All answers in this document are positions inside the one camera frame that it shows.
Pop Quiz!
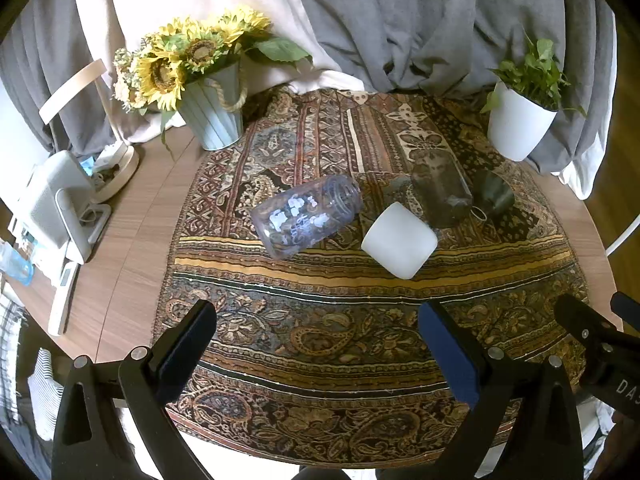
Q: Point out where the green leafy plant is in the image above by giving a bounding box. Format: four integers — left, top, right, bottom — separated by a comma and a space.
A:
480, 27, 587, 117

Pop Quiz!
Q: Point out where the clear floral glass jar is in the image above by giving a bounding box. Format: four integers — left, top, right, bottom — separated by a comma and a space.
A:
250, 175, 364, 261

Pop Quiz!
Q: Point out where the dark smoky glass jar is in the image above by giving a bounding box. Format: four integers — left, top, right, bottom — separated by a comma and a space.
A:
410, 149, 475, 229

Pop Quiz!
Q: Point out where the white cup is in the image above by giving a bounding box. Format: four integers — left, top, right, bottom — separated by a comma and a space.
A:
361, 202, 438, 279

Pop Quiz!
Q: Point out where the beige desk lamp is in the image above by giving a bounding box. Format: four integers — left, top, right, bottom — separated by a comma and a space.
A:
39, 58, 141, 197

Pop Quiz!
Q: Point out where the striped cloth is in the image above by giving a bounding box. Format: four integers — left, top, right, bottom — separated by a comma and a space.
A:
0, 290, 67, 442

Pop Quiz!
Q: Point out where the grey curtain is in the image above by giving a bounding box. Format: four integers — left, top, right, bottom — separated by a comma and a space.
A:
0, 0, 618, 201

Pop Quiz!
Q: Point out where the blue plastic container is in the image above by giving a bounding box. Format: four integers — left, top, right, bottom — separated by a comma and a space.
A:
0, 242, 35, 287

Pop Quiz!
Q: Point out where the artificial sunflower bouquet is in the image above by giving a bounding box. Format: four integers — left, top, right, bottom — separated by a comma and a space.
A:
112, 6, 315, 117

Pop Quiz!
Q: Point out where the dark green cup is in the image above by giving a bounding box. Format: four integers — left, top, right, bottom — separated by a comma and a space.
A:
470, 169, 516, 219

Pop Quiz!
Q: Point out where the white standing device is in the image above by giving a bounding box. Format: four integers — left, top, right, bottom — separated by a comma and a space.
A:
27, 150, 112, 265

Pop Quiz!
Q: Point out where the white cable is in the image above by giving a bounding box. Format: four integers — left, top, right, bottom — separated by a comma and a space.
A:
605, 217, 640, 257

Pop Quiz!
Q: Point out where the white flat remote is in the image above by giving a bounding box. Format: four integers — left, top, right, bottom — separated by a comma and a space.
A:
47, 260, 81, 336

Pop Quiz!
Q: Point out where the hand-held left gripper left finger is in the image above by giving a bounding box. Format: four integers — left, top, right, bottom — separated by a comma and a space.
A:
52, 299, 219, 480

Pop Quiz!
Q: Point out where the paisley patterned tablecloth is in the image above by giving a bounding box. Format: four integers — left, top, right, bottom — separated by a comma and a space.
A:
152, 87, 592, 471

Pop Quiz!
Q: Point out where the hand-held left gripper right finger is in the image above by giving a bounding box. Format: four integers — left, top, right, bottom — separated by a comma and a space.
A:
417, 302, 586, 480

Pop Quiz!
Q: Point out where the white plant pot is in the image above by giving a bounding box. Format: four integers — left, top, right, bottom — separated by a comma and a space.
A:
487, 81, 558, 162

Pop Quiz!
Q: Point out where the pale blue bucket vase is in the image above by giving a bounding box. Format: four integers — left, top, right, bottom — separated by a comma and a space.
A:
177, 57, 249, 152

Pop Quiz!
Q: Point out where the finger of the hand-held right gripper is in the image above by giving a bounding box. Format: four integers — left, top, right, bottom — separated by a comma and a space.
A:
554, 293, 625, 358
610, 291, 640, 322

